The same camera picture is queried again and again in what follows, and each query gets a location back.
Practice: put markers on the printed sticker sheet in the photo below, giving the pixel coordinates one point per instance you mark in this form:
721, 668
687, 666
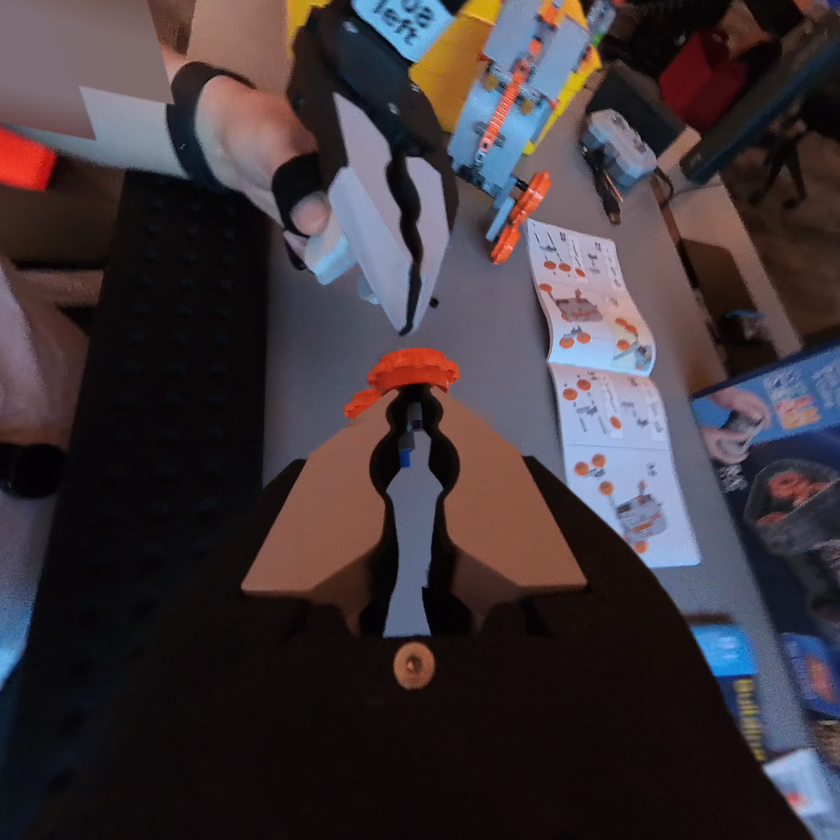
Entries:
807, 787

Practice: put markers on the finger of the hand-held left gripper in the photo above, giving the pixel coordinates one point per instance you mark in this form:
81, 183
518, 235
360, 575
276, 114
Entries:
371, 236
433, 216

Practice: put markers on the blue robot kit box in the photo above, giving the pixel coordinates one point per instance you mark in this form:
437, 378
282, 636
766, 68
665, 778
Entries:
787, 512

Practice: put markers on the yellow plastic bin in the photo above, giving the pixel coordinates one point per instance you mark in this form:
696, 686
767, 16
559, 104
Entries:
453, 72

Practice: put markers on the grey beam with orange gears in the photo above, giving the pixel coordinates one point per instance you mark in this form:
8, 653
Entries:
413, 367

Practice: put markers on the person's left hand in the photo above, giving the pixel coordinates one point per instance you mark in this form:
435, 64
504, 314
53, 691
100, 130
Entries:
249, 138

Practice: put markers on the black perforated panel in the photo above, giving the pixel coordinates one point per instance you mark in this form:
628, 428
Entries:
164, 394

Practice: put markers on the blue instruction booklet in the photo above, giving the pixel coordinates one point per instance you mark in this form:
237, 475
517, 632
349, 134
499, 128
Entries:
728, 656

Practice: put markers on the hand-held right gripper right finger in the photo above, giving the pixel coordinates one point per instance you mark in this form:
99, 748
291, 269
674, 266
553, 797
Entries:
518, 525

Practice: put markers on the red bag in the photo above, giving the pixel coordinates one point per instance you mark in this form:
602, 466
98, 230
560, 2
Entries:
702, 72

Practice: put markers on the large orange reflective cone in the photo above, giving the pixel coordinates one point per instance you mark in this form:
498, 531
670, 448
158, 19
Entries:
23, 161

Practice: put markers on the black box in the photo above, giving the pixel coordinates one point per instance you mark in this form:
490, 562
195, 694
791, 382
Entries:
623, 85

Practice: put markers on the small black device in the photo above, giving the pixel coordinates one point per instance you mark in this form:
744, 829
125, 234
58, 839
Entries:
745, 326

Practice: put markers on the grey desk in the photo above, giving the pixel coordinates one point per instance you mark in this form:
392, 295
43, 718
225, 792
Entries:
485, 315

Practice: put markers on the open white instruction manual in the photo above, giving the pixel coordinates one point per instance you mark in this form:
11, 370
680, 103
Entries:
610, 407

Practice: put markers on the grey remote controller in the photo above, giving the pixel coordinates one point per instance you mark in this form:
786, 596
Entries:
620, 151

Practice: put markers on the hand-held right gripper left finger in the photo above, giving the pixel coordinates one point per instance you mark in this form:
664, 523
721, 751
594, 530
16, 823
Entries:
308, 531

